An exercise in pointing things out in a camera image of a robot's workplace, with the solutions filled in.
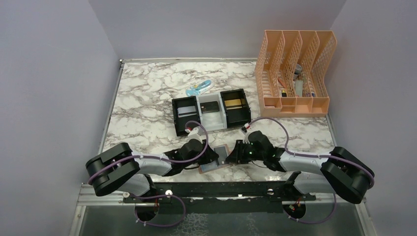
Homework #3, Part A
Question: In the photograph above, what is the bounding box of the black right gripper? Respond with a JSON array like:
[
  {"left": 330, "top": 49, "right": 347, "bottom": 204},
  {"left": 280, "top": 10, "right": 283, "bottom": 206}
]
[{"left": 226, "top": 139, "right": 265, "bottom": 164}]

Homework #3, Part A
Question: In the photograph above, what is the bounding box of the brown leather card holder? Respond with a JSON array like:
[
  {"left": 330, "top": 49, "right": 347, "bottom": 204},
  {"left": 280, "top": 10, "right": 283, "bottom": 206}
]
[{"left": 198, "top": 144, "right": 231, "bottom": 174}]

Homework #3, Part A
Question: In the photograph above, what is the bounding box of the white tray bin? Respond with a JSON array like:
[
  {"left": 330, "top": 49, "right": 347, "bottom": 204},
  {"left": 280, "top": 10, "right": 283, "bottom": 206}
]
[{"left": 196, "top": 92, "right": 227, "bottom": 132}]

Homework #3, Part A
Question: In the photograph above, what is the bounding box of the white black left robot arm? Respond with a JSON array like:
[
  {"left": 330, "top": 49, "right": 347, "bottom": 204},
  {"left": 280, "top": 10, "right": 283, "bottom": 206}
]
[{"left": 86, "top": 139, "right": 219, "bottom": 202}]

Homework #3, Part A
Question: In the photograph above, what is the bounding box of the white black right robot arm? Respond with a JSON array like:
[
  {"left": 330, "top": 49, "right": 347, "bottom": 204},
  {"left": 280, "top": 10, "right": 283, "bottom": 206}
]
[{"left": 226, "top": 131, "right": 375, "bottom": 204}]

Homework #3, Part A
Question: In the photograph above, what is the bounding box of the black credit card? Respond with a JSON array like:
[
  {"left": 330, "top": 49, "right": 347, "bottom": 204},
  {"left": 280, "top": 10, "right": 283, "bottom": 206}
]
[{"left": 200, "top": 101, "right": 220, "bottom": 114}]

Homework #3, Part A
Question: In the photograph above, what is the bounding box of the silver credit card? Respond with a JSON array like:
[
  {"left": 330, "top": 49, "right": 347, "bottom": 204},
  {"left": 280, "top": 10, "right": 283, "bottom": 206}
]
[{"left": 177, "top": 106, "right": 197, "bottom": 118}]

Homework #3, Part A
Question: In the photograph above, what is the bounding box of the gold credit card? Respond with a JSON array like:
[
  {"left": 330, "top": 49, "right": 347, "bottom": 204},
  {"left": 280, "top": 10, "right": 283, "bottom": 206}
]
[{"left": 224, "top": 99, "right": 243, "bottom": 110}]

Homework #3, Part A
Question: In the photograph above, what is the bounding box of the blue packaged tool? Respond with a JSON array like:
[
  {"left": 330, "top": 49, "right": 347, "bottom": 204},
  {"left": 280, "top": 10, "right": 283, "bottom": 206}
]
[{"left": 185, "top": 80, "right": 213, "bottom": 96}]

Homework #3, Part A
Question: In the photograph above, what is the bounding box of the peach plastic file organizer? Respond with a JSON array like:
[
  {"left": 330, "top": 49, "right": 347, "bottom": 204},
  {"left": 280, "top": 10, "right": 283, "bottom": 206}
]
[{"left": 255, "top": 30, "right": 337, "bottom": 118}]

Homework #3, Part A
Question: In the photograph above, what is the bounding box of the grey staples box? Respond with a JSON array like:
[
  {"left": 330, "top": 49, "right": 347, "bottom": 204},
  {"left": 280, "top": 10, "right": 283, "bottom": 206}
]
[{"left": 294, "top": 80, "right": 303, "bottom": 97}]

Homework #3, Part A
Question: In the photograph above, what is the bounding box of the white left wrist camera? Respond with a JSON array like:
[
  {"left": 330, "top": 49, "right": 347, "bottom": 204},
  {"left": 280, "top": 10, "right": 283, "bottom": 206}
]
[{"left": 185, "top": 127, "right": 202, "bottom": 142}]

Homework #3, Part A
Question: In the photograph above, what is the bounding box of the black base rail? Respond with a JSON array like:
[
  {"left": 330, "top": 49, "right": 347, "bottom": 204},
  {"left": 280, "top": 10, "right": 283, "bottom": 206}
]
[{"left": 123, "top": 174, "right": 317, "bottom": 207}]

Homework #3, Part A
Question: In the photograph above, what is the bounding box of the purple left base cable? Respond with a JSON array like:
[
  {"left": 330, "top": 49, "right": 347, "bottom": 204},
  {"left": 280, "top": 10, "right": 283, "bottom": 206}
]
[{"left": 134, "top": 191, "right": 189, "bottom": 228}]

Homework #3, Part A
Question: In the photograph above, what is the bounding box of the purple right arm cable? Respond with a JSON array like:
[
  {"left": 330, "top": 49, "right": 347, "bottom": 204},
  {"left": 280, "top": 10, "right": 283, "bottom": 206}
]
[{"left": 242, "top": 117, "right": 375, "bottom": 225}]

